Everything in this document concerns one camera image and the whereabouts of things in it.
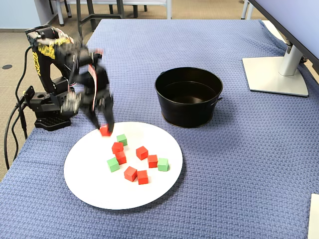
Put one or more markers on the white flat panel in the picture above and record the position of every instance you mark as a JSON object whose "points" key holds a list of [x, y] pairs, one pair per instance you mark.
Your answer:
{"points": [[314, 219]]}

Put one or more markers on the black metal bucket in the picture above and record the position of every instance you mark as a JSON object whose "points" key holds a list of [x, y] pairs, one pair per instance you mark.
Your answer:
{"points": [[184, 114]]}

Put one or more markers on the black chair legs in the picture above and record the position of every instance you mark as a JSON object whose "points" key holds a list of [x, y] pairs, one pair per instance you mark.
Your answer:
{"points": [[67, 10], [135, 11]]}

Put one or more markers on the red cube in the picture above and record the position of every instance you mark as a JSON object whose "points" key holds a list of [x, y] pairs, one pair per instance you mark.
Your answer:
{"points": [[152, 161], [142, 177], [121, 159], [105, 131], [117, 148], [142, 153], [130, 174]]}

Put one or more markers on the green cube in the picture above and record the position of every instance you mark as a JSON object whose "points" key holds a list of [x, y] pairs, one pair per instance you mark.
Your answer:
{"points": [[163, 165], [122, 140], [113, 165]]}

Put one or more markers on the black round floor socket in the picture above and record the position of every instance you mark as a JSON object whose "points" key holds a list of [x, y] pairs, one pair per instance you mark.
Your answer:
{"points": [[7, 66]]}

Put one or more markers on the light grey table leg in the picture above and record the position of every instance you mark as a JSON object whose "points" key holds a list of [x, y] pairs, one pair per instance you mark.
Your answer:
{"points": [[244, 11], [61, 15], [169, 11]]}

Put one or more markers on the white round plate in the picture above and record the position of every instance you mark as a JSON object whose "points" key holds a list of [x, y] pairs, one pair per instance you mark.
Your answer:
{"points": [[94, 189]]}

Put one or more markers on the small camera circuit board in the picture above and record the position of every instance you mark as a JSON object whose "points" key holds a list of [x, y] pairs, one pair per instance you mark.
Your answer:
{"points": [[69, 102]]}

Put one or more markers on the monitor with silver stand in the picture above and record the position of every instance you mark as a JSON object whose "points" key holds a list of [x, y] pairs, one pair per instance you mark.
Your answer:
{"points": [[274, 79]]}

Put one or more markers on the dark grey metal table frame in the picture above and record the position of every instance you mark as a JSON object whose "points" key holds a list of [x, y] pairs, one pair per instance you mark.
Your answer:
{"points": [[80, 27]]}

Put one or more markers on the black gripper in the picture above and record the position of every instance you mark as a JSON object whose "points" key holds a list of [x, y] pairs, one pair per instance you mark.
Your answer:
{"points": [[101, 102]]}

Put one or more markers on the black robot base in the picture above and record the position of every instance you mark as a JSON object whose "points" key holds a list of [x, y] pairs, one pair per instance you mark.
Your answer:
{"points": [[49, 123]]}

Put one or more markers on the blue woven tablecloth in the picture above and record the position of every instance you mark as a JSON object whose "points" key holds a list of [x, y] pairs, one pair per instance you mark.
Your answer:
{"points": [[224, 174]]}

